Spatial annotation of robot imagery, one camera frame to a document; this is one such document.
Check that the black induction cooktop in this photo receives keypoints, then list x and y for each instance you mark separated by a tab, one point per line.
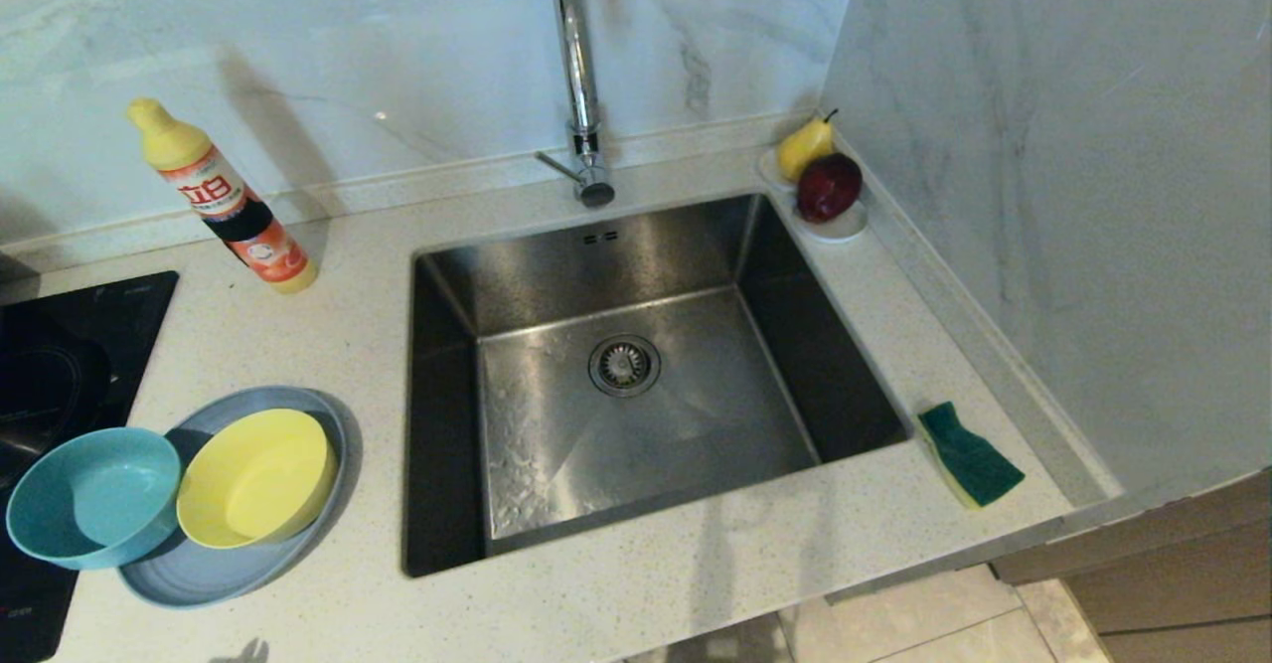
60	355

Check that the metal sink drain strainer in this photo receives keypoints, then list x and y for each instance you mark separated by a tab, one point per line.
624	365

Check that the yellow pear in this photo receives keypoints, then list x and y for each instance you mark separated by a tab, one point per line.
800	151

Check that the grey-blue plate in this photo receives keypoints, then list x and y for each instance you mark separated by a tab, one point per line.
219	579

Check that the light wood cabinet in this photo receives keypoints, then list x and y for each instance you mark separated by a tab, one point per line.
1173	574

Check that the yellow bowl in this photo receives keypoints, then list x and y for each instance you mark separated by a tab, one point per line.
253	484

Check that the yellow dish soap bottle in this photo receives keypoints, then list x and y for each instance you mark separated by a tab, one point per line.
231	208

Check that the chrome kitchen faucet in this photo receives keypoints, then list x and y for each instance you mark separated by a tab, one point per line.
579	67

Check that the green and yellow sponge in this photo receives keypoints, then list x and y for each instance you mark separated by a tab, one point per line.
969	459

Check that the dark red apple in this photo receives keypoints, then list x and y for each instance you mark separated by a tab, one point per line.
828	188

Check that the teal bowl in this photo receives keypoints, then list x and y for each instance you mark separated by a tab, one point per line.
89	499

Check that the stainless steel sink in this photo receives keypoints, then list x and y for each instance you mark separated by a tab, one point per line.
646	414

